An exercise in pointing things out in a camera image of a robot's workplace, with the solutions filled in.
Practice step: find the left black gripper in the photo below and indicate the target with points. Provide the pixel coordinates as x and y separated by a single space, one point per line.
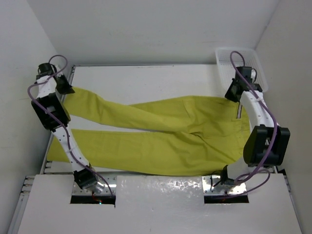
68 88

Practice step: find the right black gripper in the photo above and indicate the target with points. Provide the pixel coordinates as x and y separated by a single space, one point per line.
228 95

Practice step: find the yellow trousers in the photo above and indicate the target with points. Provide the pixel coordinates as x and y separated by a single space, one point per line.
182 136

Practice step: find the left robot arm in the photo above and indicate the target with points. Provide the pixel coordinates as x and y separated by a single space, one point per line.
55 118

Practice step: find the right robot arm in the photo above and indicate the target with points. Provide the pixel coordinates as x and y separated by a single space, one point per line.
267 142

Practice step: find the white plastic basket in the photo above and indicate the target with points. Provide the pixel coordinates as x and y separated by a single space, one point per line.
227 71

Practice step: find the white front cover panel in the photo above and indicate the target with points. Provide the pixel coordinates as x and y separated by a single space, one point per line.
157 205

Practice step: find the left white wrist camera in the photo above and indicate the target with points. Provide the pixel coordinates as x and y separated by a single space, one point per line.
58 69

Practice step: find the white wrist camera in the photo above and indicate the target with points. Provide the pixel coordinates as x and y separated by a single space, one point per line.
58 69
253 75

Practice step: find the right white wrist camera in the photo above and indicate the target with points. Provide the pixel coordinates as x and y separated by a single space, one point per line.
253 75

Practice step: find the aluminium table frame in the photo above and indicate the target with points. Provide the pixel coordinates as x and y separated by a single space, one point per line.
129 84

